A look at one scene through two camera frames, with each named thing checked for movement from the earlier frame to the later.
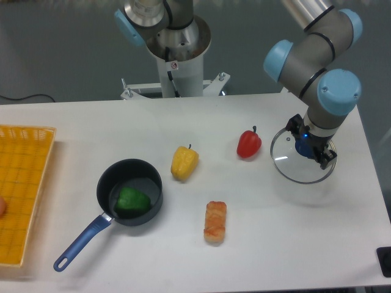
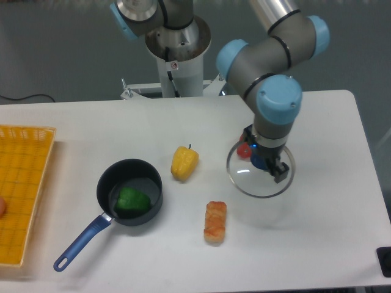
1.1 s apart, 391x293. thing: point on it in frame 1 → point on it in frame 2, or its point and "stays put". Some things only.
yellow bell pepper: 184,163 stays put
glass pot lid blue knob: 292,165 → 249,176
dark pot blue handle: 137,174 stays put
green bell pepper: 131,202 stays put
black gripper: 299,129 → 278,170
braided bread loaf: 215,221 stays put
